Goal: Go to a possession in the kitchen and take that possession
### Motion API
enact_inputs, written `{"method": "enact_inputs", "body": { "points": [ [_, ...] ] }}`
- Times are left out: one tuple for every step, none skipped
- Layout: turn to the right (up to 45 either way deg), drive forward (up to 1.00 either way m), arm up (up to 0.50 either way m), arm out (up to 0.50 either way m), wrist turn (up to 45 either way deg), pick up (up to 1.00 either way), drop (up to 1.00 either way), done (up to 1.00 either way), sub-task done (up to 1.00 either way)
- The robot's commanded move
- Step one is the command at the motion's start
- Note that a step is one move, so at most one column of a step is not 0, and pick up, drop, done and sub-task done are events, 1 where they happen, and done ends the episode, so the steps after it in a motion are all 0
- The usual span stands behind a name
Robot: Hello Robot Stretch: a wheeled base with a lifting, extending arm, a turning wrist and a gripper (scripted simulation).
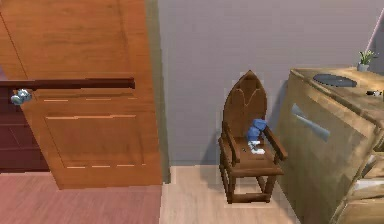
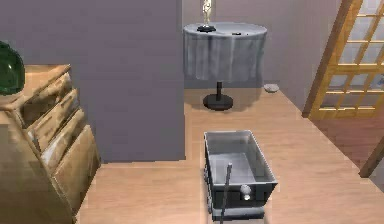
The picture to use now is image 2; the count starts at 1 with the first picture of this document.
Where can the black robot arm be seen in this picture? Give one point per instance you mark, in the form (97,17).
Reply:
(226,190)

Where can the round table with grey cloth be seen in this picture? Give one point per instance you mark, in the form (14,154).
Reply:
(225,53)

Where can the small grey flat object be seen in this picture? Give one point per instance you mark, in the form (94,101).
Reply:
(271,88)

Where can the dark grey open drawer stand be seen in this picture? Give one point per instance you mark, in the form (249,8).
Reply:
(256,166)

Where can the small black flat object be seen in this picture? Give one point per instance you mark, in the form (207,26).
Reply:
(236,33)

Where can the pale statue on black base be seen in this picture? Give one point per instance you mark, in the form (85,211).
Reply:
(206,16)

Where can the wooden door with glass panes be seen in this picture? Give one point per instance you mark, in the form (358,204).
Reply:
(328,66)

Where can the brown wooden chest of drawers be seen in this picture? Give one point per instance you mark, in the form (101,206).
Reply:
(50,160)

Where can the brown wooden door edge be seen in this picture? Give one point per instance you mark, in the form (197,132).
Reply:
(371,160)

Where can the dark green round vase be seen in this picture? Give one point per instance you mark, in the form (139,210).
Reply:
(9,70)

